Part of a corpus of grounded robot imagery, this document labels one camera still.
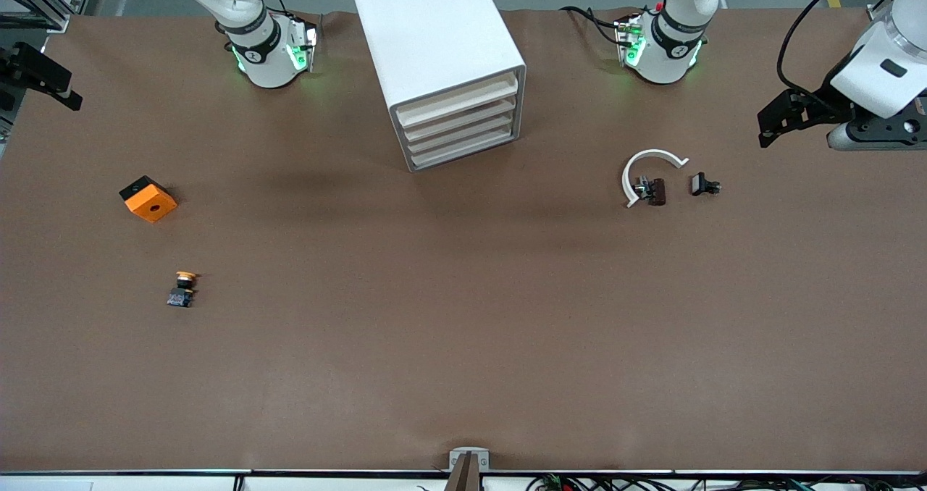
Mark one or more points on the green terminal connector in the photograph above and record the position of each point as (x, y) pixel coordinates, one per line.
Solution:
(554, 482)

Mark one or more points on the orange capped push button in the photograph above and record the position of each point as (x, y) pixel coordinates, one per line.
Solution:
(181, 295)

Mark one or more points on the orange and black button box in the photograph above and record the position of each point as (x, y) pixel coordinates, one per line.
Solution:
(152, 205)

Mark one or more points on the small brown component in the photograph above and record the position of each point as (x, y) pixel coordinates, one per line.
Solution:
(657, 191)

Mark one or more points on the brown table cover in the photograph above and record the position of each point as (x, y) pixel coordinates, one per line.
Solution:
(434, 332)

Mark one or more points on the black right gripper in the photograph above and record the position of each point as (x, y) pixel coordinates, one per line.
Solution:
(20, 67)

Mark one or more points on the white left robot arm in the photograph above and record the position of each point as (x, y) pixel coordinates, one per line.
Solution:
(666, 49)

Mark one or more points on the white curved plastic piece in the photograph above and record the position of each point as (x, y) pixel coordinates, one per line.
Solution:
(652, 153)

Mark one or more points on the small black component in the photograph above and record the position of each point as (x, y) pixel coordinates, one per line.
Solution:
(699, 184)

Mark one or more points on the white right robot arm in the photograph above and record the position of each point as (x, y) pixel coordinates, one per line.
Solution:
(268, 64)

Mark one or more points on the small metal clip part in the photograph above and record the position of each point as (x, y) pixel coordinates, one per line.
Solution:
(642, 187)

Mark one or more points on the grey metal edge bracket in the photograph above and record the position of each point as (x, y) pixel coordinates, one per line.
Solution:
(454, 462)

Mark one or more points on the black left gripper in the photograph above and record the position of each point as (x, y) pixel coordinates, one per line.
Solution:
(823, 102)

